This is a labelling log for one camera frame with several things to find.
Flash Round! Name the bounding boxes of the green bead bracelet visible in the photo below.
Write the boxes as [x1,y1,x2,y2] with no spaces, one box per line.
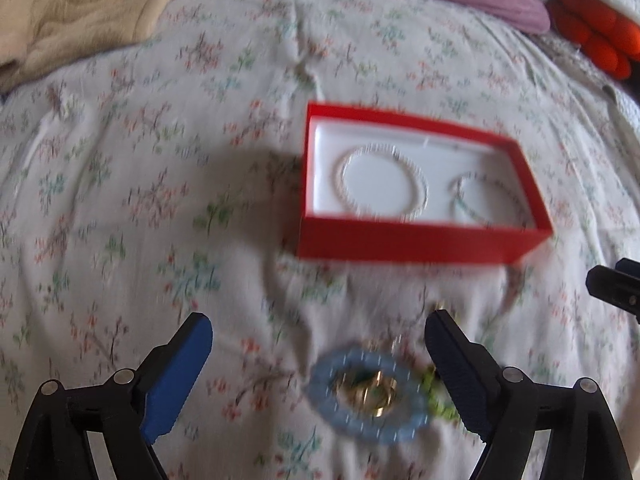
[418,366,461,424]

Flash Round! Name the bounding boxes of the light blue bead bracelet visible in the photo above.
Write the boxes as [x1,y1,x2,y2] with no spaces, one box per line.
[304,342,432,447]

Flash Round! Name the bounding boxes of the gold rings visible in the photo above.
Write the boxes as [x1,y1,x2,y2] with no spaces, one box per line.
[339,368,402,418]

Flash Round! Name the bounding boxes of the clear white bead bracelet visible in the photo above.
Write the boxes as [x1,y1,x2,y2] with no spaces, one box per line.
[332,142,432,224]

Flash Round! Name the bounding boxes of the red jewelry box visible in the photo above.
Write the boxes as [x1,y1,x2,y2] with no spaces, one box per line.
[296,102,553,264]

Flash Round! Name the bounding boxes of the orange plush toy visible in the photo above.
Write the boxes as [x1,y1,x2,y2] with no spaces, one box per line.
[547,0,639,80]

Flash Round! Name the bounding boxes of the floral bed sheet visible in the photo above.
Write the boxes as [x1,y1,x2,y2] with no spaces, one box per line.
[1,0,639,479]

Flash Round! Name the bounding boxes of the beige quilted blanket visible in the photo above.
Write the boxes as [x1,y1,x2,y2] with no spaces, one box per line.
[1,0,171,93]

